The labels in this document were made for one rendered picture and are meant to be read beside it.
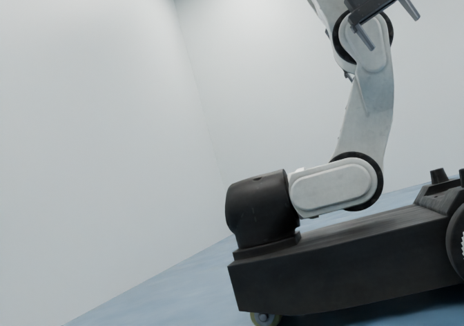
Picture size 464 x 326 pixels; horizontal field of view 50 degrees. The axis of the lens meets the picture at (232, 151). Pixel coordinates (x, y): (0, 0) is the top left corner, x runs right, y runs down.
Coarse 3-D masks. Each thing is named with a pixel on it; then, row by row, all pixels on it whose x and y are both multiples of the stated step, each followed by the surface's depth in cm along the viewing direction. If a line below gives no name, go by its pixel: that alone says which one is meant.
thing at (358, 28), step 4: (356, 24) 101; (352, 28) 102; (356, 28) 102; (360, 28) 101; (356, 32) 104; (360, 32) 101; (364, 32) 101; (360, 36) 103; (364, 36) 101; (368, 36) 101; (364, 40) 102; (368, 40) 101; (368, 44) 101; (372, 44) 101; (372, 48) 101
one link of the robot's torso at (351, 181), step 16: (352, 160) 114; (288, 176) 123; (304, 176) 116; (320, 176) 115; (336, 176) 114; (352, 176) 113; (368, 176) 112; (304, 192) 115; (320, 192) 114; (336, 192) 114; (352, 192) 113; (368, 192) 113; (304, 208) 115; (320, 208) 115; (336, 208) 114
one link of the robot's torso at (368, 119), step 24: (384, 24) 114; (360, 48) 114; (384, 48) 113; (360, 72) 115; (384, 72) 113; (360, 96) 118; (384, 96) 115; (360, 120) 118; (384, 120) 117; (360, 144) 117; (384, 144) 116
